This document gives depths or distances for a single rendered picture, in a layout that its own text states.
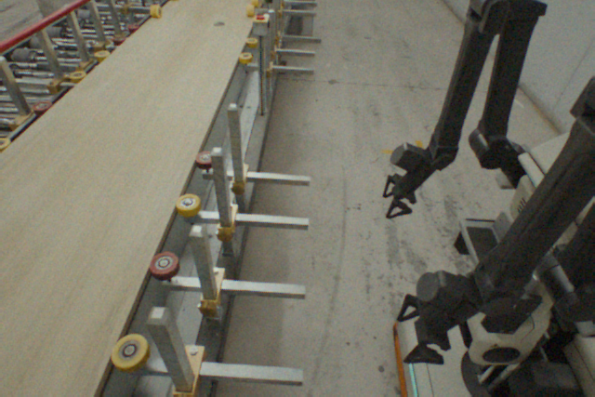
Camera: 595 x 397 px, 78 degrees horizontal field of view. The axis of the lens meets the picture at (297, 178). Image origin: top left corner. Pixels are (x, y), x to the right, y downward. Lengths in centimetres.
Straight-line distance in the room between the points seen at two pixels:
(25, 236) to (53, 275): 20
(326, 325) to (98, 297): 122
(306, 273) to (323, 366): 52
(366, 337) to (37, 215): 152
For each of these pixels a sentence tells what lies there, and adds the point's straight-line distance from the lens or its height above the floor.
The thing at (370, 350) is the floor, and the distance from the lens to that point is 202.
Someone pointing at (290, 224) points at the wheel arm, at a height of 84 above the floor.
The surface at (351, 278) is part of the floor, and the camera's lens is 220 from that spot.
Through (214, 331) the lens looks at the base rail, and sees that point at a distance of 124.
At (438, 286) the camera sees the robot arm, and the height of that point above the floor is 122.
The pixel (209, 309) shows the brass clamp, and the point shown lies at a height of 82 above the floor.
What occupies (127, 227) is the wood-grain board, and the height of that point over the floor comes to 90.
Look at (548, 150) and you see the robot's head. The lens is 98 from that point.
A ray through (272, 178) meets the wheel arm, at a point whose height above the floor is 83.
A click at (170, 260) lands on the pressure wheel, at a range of 115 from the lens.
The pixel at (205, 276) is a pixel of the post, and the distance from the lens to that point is 105.
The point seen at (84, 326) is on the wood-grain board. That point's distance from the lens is 111.
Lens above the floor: 180
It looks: 41 degrees down
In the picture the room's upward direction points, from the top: 3 degrees clockwise
